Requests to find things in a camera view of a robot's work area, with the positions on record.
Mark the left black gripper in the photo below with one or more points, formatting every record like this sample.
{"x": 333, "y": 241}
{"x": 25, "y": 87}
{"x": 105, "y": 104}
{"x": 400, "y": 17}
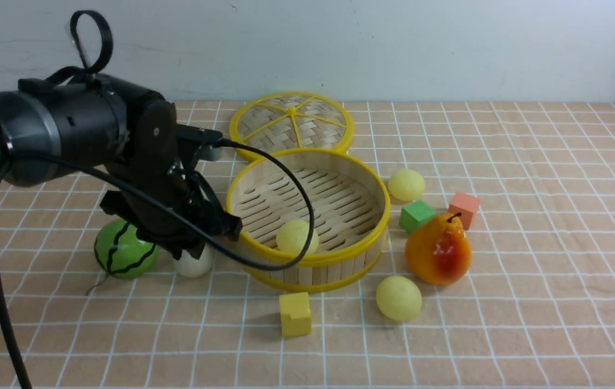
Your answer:
{"x": 167, "y": 210}

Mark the white bun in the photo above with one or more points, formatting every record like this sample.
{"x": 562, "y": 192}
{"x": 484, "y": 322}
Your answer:
{"x": 189, "y": 266}

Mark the pale yellow bun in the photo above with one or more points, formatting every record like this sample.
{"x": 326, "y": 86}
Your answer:
{"x": 398, "y": 298}
{"x": 406, "y": 185}
{"x": 291, "y": 237}

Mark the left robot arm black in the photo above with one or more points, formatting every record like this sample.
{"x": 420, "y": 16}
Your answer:
{"x": 81, "y": 123}

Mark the green toy watermelon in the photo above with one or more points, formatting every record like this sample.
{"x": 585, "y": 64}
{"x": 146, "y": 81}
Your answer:
{"x": 120, "y": 252}

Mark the yellow foam block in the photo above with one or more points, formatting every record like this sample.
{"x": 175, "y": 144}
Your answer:
{"x": 295, "y": 314}

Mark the green foam cube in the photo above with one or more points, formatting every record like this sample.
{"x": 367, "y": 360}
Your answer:
{"x": 415, "y": 215}

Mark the orange red toy pear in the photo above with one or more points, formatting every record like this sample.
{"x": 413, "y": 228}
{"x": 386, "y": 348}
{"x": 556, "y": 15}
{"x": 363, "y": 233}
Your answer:
{"x": 439, "y": 253}

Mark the salmon pink foam cube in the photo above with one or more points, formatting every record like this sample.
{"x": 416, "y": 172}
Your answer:
{"x": 465, "y": 204}

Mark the checkered tan tablecloth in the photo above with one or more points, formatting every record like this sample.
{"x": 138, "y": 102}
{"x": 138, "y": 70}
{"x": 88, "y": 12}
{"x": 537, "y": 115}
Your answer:
{"x": 535, "y": 310}

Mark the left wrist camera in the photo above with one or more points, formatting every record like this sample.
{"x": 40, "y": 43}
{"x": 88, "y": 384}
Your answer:
{"x": 195, "y": 144}

